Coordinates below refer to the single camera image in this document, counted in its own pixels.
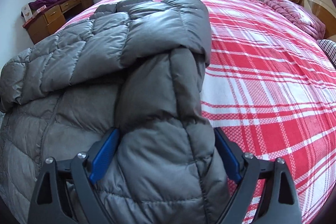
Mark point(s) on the beige wooden headboard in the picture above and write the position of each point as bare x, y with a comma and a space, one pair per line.
324, 10

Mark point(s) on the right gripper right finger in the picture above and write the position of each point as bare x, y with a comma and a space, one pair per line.
279, 200

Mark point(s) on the striped pillow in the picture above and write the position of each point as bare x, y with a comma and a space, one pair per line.
329, 47

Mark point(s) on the white printed box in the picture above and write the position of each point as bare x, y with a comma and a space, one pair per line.
26, 12

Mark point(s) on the grey puffer jacket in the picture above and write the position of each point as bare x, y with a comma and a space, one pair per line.
136, 65

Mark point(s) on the pink folded quilt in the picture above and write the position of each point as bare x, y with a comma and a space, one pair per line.
299, 16

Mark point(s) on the wooden desk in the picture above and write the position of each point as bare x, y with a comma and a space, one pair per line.
51, 19

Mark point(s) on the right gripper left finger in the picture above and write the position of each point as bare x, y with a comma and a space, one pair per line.
51, 202

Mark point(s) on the red plaid bed sheet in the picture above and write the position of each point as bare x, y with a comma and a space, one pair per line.
271, 89

